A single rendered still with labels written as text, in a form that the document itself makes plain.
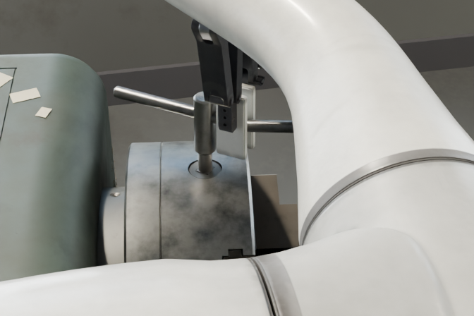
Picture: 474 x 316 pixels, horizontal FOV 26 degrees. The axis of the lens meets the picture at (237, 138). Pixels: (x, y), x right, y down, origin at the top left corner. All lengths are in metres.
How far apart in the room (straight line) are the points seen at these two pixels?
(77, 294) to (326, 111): 0.17
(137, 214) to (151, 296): 0.63
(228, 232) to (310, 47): 0.48
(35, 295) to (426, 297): 0.14
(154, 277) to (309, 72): 0.18
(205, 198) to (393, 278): 0.63
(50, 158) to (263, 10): 0.51
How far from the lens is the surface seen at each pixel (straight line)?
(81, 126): 1.10
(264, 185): 1.19
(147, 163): 1.05
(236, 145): 0.98
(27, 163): 1.03
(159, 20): 3.11
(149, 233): 0.99
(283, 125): 0.96
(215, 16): 0.59
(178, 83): 3.22
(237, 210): 1.00
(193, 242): 0.98
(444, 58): 3.43
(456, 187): 0.43
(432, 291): 0.39
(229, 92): 0.92
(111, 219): 1.06
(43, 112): 1.10
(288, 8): 0.55
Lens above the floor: 1.90
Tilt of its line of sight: 38 degrees down
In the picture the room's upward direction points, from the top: straight up
